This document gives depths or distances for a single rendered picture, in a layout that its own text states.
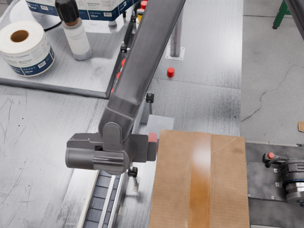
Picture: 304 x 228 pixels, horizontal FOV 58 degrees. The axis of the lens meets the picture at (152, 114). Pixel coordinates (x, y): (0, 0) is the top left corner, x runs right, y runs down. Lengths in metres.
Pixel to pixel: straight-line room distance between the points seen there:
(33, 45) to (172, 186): 0.83
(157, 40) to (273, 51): 2.32
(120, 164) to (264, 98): 1.94
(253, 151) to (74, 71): 1.16
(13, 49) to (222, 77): 0.90
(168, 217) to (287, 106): 1.82
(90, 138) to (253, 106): 1.87
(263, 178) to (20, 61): 1.40
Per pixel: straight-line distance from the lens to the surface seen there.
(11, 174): 1.19
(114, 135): 0.49
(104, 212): 0.89
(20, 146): 1.23
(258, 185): 1.73
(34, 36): 1.30
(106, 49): 1.36
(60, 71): 1.32
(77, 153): 0.56
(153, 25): 0.46
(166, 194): 0.73
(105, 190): 1.00
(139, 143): 0.63
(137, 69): 0.47
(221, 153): 0.78
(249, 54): 2.65
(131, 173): 0.91
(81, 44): 1.27
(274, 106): 2.35
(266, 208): 1.72
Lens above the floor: 1.82
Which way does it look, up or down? 58 degrees down
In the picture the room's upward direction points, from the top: 3 degrees counter-clockwise
